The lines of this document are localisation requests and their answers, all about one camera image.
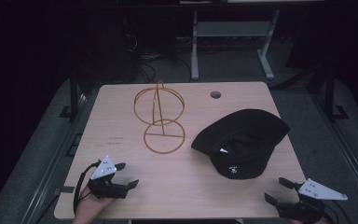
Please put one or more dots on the white metal desk frame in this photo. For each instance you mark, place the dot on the white metal desk frame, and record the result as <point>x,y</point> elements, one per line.
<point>230,28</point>

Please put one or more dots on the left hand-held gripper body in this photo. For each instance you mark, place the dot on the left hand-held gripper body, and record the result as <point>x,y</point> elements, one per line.
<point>104,169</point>

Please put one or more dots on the person's right hand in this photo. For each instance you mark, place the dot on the person's right hand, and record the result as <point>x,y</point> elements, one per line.
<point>296,221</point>

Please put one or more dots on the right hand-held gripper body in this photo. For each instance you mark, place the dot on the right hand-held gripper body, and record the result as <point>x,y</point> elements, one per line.
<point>318,190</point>

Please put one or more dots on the person's left hand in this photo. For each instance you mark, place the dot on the person's left hand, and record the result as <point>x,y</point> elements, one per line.
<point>87,208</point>

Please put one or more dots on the black metal post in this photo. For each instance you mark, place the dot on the black metal post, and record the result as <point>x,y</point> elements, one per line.
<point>74,93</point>
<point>330,93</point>

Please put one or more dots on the black bucket hat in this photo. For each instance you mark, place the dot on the black bucket hat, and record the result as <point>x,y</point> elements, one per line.
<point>245,137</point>

